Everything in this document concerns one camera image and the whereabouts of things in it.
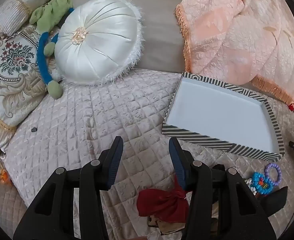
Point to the round white satin cushion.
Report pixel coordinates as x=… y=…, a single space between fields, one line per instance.
x=99 y=42

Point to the green and blue plush toy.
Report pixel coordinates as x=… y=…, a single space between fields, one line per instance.
x=43 y=52

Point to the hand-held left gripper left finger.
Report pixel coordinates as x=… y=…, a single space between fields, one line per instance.
x=113 y=165

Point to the red fabric bow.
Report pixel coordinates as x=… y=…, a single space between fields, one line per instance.
x=159 y=202

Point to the beige padded headboard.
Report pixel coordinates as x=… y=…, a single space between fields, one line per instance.
x=159 y=30

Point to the quilted beige bedspread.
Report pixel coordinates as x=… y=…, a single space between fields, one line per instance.
x=87 y=120

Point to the leopard print bow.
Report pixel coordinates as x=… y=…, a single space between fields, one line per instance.
x=165 y=226

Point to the cream floral brocade pillow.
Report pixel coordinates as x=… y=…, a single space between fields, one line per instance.
x=14 y=85

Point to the small black box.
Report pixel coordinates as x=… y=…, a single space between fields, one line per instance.
x=219 y=169

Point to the striped cardboard box tray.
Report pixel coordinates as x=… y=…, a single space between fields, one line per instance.
x=219 y=115

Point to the cream striped brocade pillow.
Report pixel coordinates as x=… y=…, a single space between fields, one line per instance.
x=9 y=10

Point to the peach fringed blanket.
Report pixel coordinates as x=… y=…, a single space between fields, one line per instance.
x=236 y=30

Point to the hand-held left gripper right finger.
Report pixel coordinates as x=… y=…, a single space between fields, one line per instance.
x=178 y=165

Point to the small red tassel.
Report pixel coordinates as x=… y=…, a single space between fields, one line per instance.
x=290 y=107

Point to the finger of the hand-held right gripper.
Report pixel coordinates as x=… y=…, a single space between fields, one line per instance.
x=274 y=201

